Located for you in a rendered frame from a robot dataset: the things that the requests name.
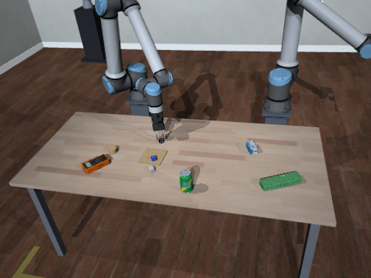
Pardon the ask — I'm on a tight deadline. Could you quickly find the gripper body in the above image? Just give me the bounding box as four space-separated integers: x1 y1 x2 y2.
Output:
149 111 166 132

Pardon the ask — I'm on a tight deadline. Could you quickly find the tan mat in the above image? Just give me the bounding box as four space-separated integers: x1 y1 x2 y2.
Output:
137 147 169 166

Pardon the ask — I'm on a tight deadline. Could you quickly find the green can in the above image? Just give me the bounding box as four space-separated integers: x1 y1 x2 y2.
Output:
178 168 194 194

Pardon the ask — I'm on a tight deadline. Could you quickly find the orange multimeter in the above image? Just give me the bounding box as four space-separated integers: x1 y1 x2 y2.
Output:
81 153 111 174

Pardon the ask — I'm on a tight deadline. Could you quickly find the wooden table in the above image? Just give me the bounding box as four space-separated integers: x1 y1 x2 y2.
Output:
8 111 337 278

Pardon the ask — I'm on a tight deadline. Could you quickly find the blue box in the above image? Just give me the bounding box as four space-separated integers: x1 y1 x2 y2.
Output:
245 140 259 155

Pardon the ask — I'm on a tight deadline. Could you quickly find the jointed stand on dark box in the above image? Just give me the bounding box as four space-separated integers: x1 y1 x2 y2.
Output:
73 0 107 64

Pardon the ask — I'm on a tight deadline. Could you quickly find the green block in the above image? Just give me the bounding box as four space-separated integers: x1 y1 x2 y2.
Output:
259 171 303 192

